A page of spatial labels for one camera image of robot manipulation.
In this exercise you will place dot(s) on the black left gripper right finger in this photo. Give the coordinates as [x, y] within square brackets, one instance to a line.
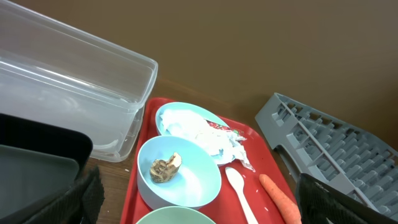
[319, 203]

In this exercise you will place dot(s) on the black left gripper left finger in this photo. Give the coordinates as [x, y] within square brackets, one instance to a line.
[80, 202]

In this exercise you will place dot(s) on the orange carrot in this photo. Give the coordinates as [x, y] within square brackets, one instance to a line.
[287, 208]

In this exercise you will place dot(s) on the brown food scrap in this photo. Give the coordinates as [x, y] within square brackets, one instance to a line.
[162, 171]

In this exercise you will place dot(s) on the white plastic spoon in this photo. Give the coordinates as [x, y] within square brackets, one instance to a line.
[237, 182]

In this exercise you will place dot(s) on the light green bowl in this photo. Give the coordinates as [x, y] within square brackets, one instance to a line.
[175, 215]

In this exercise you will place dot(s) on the light blue bowl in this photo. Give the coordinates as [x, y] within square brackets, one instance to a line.
[196, 183]

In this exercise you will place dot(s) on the white tissue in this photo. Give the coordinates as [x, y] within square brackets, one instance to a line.
[223, 146]

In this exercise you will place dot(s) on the red snack wrapper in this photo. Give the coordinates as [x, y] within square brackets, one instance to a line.
[224, 128]

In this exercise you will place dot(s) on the light blue plate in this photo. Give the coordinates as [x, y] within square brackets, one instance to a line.
[186, 106]

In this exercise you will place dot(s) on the grey dishwasher rack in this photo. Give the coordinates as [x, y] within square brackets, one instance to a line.
[349, 159]

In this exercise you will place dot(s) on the clear plastic waste bin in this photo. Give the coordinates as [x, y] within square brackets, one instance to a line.
[56, 74]

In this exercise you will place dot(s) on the black plastic tray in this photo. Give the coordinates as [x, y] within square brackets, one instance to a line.
[38, 160]

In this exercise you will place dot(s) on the red serving tray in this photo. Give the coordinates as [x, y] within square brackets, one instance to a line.
[226, 207]

